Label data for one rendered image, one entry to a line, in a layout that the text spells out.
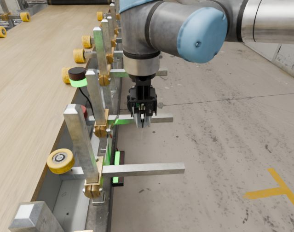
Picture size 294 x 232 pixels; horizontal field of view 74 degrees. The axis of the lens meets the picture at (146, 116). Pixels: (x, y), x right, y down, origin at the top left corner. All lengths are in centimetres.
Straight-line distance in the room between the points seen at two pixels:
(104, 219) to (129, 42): 59
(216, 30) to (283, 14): 12
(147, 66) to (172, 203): 126
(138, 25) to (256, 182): 166
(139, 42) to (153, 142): 156
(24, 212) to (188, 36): 35
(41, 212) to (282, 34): 48
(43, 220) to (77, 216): 57
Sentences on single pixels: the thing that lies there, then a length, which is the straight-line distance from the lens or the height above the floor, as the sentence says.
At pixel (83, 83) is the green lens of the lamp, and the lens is 72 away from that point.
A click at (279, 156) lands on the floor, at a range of 218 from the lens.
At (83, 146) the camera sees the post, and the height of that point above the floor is 102.
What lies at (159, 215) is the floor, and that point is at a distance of 155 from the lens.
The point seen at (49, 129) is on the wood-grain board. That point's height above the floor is 90.
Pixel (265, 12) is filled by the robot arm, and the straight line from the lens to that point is 45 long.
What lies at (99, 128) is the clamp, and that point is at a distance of 82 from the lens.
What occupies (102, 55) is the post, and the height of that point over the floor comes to 107.
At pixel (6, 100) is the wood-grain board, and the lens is 110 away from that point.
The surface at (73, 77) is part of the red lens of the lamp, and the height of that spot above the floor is 110.
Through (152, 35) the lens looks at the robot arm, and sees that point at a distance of 40.
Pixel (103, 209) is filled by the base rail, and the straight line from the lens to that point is 80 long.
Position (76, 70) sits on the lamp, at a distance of 73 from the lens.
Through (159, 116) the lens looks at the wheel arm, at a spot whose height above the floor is 86.
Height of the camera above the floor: 141
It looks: 39 degrees down
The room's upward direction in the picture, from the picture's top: straight up
